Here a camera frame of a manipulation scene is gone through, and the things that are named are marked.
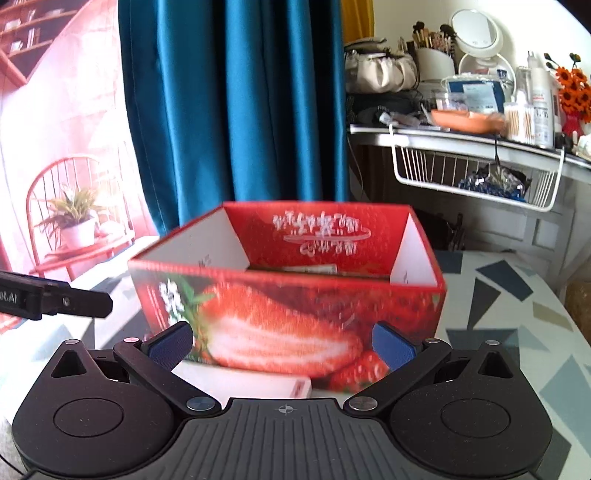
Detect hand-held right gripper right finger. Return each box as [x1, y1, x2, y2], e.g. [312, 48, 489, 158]
[344, 322, 520, 413]

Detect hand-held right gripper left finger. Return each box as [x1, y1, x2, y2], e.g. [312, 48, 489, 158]
[46, 322, 221, 414]

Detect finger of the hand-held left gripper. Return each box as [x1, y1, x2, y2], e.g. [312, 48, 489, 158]
[41, 281, 114, 319]

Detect white power bank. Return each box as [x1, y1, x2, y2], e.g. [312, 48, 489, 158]
[178, 360, 312, 409]

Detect red strawberry print cardboard box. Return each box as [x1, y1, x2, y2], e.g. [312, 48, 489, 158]
[128, 200, 448, 393]

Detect white dressing table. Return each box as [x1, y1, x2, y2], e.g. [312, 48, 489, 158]
[349, 124, 591, 259]

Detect blue shiny packet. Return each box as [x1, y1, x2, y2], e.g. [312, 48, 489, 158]
[458, 166, 532, 201]

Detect orange tray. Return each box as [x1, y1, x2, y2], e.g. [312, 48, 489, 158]
[430, 109, 506, 134]

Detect black bag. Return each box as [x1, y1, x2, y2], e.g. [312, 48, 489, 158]
[348, 92, 432, 126]

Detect blue curtain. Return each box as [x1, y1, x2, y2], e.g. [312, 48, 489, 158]
[117, 0, 352, 236]

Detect cotton swab container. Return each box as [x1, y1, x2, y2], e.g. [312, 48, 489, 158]
[504, 102, 536, 143]

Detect blue white packet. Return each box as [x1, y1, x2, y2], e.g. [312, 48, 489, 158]
[441, 76, 509, 114]

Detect beige bag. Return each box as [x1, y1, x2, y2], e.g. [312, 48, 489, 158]
[344, 50, 419, 93]

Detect red vase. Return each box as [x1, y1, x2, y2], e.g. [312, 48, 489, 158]
[561, 113, 591, 139]

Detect white makeup brush holder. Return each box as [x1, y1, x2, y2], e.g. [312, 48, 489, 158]
[411, 21, 458, 81]

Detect white bottle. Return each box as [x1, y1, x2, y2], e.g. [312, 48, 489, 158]
[526, 51, 561, 148]

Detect orange artificial sunflowers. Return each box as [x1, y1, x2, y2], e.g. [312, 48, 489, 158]
[545, 53, 591, 123]

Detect round white mirror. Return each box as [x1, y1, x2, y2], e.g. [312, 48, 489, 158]
[450, 9, 518, 77]

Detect yellow cloth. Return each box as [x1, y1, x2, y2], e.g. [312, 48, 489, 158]
[342, 0, 375, 44]

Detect wall poster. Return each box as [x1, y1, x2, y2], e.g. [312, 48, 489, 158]
[0, 0, 160, 282]

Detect white wire basket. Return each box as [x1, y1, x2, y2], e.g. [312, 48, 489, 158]
[392, 129, 566, 213]

